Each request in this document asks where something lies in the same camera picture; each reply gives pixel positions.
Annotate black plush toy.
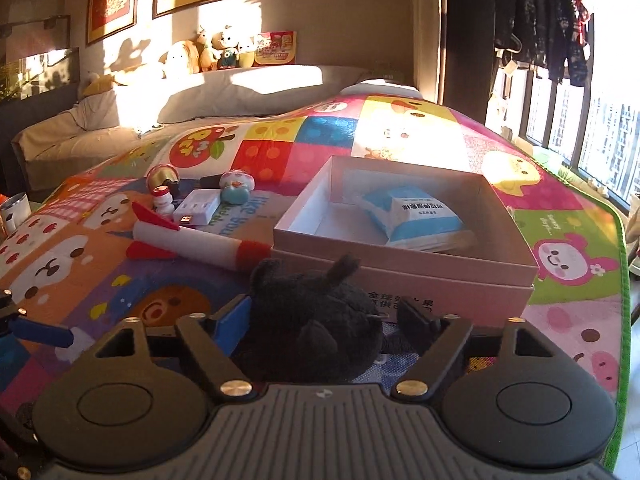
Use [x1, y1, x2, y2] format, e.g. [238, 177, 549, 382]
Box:
[232, 255, 383, 384]

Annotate red white plush rocket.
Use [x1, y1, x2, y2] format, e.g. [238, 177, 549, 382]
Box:
[126, 202, 271, 272]

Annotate blue white plastic pouch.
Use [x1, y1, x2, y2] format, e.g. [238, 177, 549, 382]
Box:
[355, 185, 476, 252]

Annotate white power adapter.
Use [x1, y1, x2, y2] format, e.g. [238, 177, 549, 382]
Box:
[172, 188, 221, 226]

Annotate pink cartoon cow figurine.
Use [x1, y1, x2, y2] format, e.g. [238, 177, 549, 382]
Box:
[219, 170, 255, 206]

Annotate small white red-capped bottle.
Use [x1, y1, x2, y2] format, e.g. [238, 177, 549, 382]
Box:
[151, 184, 175, 219]

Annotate colourful cartoon play mat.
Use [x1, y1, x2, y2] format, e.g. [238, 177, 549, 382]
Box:
[1, 94, 629, 479]

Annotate pink cardboard box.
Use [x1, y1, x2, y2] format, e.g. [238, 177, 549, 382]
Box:
[273, 156, 538, 326]

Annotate plush toys on sofa back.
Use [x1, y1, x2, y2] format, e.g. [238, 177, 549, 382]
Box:
[78, 26, 256, 100]

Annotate red gift box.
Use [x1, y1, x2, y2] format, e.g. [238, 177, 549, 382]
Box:
[254, 30, 297, 66]

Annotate hanging dark clothes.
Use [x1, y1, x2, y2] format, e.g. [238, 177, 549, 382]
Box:
[495, 0, 589, 88]

